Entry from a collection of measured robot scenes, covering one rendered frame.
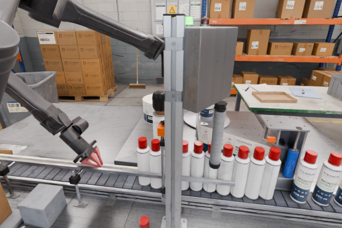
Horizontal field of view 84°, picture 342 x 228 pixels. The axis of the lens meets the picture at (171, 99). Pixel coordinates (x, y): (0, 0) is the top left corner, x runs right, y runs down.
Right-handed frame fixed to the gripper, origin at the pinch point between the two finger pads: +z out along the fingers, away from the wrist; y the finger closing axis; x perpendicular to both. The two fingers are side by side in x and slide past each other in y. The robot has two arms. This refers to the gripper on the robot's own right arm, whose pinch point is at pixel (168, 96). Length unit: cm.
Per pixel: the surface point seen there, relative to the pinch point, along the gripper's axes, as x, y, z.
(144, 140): 19.4, 6.7, 10.1
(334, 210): 25, -61, 30
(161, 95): -6.0, 4.3, 1.9
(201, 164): 21.2, -14.6, 17.6
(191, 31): 35.8, -9.3, -28.2
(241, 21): -332, -102, -33
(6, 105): -118, 219, 65
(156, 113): -7.2, 7.0, 12.2
